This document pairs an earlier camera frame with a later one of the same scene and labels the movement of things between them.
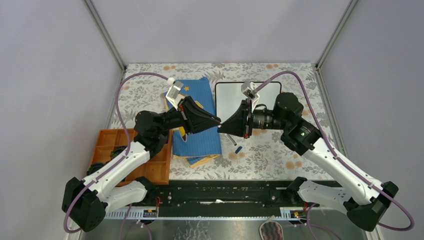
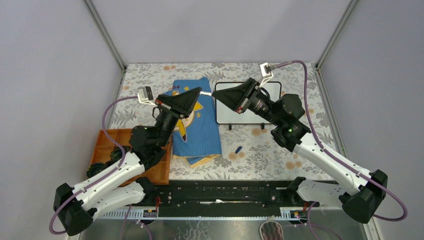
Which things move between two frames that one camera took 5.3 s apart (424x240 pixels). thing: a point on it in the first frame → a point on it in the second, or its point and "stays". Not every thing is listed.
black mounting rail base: (222, 198) stays
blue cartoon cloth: (198, 145) stays
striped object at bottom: (270, 230) stays
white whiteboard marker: (231, 139) → (206, 93)
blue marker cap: (238, 149) stays
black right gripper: (237, 124) → (239, 97)
